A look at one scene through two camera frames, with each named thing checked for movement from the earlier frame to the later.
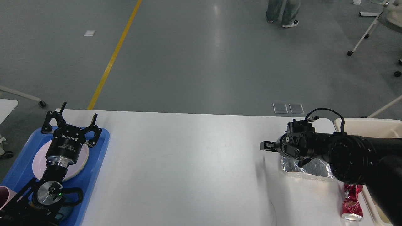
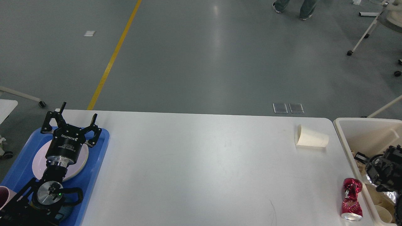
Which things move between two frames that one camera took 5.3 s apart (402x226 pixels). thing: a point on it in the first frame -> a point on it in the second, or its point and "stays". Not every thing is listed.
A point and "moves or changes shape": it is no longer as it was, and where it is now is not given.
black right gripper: x=298 y=142 -> x=385 y=170
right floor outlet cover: x=296 y=108 stays
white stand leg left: x=41 y=103 stays
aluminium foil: x=317 y=166 moves or changes shape
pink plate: x=39 y=163 stays
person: x=290 y=11 -> x=307 y=7
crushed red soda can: x=351 y=210 stays
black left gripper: x=67 y=140 stays
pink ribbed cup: x=6 y=195 stays
